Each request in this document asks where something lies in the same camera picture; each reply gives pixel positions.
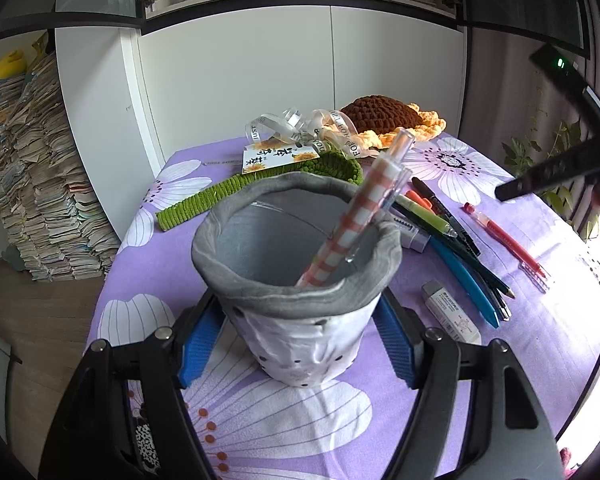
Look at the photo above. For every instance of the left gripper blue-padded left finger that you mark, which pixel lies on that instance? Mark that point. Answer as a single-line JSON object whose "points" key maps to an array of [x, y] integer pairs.
{"points": [[198, 330]]}

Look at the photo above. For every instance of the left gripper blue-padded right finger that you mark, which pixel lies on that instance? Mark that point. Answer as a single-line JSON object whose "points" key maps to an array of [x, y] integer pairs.
{"points": [[399, 331]]}

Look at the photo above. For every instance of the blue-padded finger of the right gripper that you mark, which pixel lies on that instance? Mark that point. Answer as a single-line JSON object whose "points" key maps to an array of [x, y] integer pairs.
{"points": [[581, 161]]}

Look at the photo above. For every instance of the blue pen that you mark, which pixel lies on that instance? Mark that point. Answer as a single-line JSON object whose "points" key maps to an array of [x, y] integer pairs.
{"points": [[470, 285]]}

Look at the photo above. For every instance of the black pen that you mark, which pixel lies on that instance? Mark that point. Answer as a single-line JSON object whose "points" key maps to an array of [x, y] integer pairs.
{"points": [[425, 192]]}

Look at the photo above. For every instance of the green highlighter pen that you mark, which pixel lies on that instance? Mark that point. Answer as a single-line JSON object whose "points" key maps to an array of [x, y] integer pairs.
{"points": [[425, 215]]}

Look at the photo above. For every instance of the orange marker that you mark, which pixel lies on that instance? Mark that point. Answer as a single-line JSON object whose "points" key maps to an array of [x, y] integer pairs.
{"points": [[412, 195]]}

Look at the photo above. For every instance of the orange checkered pen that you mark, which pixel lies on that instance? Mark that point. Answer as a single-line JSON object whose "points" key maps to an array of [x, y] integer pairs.
{"points": [[384, 179]]}

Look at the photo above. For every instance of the red gel pen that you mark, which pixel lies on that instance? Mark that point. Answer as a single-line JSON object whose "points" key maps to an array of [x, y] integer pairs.
{"points": [[526, 262]]}

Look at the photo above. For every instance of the green potted plant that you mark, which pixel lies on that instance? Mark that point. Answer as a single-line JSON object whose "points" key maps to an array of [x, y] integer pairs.
{"points": [[570, 200]]}

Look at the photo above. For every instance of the green crochet stem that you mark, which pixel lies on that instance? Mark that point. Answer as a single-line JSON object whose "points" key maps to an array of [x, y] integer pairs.
{"points": [[192, 206]]}

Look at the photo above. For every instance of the purple floral tablecloth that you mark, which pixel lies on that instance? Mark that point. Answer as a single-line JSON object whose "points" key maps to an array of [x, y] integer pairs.
{"points": [[253, 427]]}

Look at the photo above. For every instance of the sunflower gift card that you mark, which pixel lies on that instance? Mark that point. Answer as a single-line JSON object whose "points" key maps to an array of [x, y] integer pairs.
{"points": [[266, 155]]}

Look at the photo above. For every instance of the green crochet leaf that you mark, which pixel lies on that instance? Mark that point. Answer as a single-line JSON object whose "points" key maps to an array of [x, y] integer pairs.
{"points": [[329, 164]]}

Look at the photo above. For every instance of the tall stack of books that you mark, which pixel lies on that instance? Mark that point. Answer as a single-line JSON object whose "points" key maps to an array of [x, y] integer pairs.
{"points": [[48, 206]]}

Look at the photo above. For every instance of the crochet sunflower head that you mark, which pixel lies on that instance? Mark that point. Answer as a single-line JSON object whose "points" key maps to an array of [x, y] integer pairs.
{"points": [[377, 119]]}

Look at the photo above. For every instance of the translucent white ribbon bow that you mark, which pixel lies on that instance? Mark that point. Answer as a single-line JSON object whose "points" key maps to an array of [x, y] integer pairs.
{"points": [[322, 130]]}

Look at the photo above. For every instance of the white bookshelf cabinet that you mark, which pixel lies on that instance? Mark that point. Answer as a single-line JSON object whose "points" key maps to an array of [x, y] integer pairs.
{"points": [[139, 89]]}

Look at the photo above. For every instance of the yellow plush toy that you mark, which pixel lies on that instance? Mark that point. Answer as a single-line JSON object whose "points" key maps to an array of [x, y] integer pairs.
{"points": [[12, 64]]}

